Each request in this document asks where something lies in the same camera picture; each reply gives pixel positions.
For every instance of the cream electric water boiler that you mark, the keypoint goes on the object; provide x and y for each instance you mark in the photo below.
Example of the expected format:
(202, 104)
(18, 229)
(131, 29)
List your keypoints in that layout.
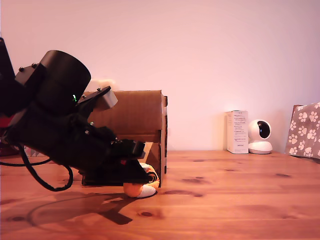
(102, 83)

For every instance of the white printed carton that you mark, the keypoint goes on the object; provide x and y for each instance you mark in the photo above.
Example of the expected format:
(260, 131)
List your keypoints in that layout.
(237, 132)

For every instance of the grey paw print cloth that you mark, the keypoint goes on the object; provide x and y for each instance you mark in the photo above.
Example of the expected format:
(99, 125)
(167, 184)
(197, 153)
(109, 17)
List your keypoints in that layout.
(305, 130)

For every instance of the small white round camera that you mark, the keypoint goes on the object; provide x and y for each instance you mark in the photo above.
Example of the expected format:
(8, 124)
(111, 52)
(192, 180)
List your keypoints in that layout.
(260, 140)

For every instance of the orange and white footbag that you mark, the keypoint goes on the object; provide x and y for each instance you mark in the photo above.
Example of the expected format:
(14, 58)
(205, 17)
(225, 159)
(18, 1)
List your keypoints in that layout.
(136, 190)

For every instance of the grey camera box on bracket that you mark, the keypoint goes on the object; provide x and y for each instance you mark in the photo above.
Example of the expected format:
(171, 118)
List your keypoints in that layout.
(109, 100)

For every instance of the cardboard dice tower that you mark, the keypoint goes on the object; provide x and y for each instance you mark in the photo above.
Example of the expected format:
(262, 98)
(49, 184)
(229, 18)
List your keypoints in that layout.
(140, 112)

